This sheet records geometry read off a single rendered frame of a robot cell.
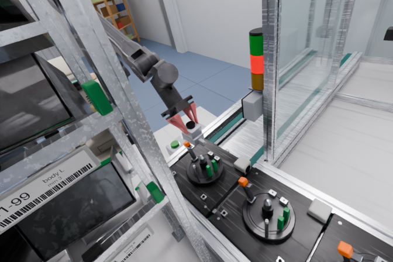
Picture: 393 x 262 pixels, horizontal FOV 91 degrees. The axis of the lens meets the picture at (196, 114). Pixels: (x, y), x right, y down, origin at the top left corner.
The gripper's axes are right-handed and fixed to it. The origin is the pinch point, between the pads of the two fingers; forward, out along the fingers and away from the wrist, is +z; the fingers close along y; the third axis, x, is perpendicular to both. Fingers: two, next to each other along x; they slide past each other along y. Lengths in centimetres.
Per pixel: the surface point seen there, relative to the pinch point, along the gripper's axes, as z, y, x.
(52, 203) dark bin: -7.0, -34.1, -22.9
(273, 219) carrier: 31.2, -1.8, -14.6
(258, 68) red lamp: -5.2, 15.3, -21.9
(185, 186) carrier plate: 17.1, -9.5, 10.3
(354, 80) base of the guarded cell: 37, 105, -5
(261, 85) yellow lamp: -0.6, 15.7, -19.3
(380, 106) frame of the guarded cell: 45, 81, -18
